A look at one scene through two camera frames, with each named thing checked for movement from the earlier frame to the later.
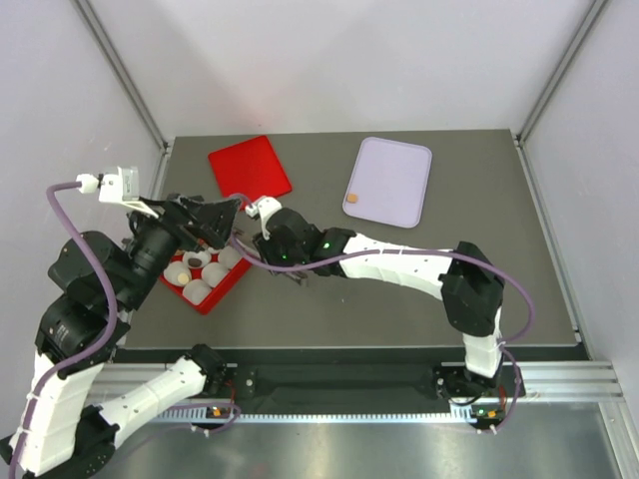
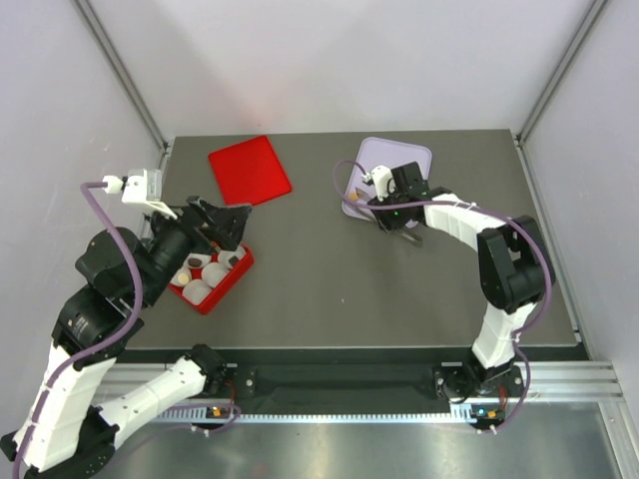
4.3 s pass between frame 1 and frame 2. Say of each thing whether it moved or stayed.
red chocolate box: stayed
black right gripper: moved
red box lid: stayed
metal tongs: moved
